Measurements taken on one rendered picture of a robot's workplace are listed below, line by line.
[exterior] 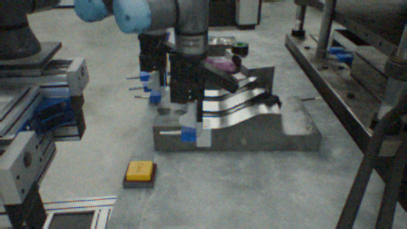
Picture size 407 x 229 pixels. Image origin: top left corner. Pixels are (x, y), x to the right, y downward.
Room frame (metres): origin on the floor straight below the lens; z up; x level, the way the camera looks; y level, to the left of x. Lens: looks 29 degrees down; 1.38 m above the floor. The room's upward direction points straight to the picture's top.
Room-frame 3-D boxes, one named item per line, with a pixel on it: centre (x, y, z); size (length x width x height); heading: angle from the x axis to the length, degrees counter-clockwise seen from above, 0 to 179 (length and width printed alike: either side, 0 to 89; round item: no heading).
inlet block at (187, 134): (0.70, 0.05, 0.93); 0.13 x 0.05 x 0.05; 90
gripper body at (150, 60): (0.99, 0.16, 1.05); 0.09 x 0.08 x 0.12; 90
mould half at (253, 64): (1.29, -0.02, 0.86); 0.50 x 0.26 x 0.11; 107
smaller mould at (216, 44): (1.74, -0.08, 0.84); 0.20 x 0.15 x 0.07; 90
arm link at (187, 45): (0.70, 0.03, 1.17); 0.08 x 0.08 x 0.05
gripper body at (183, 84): (0.70, 0.03, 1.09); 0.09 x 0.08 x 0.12; 90
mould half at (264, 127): (0.93, -0.10, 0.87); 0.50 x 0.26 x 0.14; 90
